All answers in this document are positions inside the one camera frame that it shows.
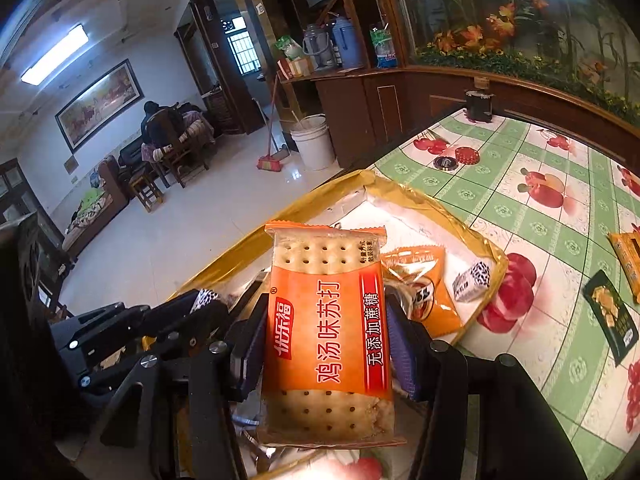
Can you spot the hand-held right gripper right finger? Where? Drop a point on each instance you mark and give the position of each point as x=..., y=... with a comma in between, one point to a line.
x=402, y=355

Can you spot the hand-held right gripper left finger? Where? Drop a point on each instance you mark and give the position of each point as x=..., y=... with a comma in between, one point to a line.
x=250, y=352

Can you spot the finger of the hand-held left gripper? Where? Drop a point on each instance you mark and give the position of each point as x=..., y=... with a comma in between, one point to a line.
x=165, y=312

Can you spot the orange round-logo snack packet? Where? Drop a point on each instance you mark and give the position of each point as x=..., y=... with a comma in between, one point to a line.
x=430, y=300

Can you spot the orange soda cracker packet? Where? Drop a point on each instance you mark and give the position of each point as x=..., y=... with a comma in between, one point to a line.
x=325, y=340

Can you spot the white foam box yellow tape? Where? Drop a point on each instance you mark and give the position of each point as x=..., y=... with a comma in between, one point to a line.
x=450, y=230

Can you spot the wooden stool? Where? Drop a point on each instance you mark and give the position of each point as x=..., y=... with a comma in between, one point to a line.
x=146, y=190

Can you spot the wooden sofa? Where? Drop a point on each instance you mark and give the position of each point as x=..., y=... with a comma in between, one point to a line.
x=92, y=210

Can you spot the wooden chair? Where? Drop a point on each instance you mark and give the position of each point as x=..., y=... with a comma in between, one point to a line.
x=185, y=157

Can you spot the red broom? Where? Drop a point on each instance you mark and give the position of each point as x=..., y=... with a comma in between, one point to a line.
x=270, y=162

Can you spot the fruit print tablecloth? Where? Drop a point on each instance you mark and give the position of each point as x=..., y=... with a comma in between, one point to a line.
x=550, y=245

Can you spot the dark bottle cap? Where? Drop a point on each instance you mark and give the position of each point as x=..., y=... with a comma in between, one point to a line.
x=444, y=162

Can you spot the red bottle cap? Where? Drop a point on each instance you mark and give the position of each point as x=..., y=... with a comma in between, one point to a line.
x=467, y=155

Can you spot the dark green wafer packet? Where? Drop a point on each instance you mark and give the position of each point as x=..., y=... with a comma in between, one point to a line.
x=610, y=315

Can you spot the white plastic bucket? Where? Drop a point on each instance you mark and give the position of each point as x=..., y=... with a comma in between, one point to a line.
x=312, y=145

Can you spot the wooden cabinet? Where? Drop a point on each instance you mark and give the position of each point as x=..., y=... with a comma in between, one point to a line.
x=360, y=110

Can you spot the dark wooden wardrobe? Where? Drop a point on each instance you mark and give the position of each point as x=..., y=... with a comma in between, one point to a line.
x=220, y=65

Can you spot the black round container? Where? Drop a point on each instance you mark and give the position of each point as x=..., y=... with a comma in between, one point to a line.
x=479, y=105

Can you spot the barred window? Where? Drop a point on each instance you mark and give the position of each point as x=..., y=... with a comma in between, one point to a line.
x=244, y=50

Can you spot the small cardboard box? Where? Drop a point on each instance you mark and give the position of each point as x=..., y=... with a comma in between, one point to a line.
x=297, y=66

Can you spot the ceiling light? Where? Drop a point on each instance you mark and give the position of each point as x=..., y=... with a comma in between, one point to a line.
x=55, y=55

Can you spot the green white bag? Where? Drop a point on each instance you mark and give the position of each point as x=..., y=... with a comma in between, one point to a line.
x=288, y=48

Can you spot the grey thermos flask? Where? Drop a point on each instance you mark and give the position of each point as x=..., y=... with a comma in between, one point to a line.
x=317, y=47

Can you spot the blue green plastic bag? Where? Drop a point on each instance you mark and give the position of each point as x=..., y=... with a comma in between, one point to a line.
x=384, y=47

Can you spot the blue thermos flask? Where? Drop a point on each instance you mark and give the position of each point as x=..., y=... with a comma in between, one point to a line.
x=348, y=42

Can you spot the small wall frame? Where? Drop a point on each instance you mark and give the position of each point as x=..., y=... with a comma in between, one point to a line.
x=71, y=164

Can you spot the framed wall painting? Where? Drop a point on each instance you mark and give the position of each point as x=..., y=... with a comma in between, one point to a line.
x=100, y=105

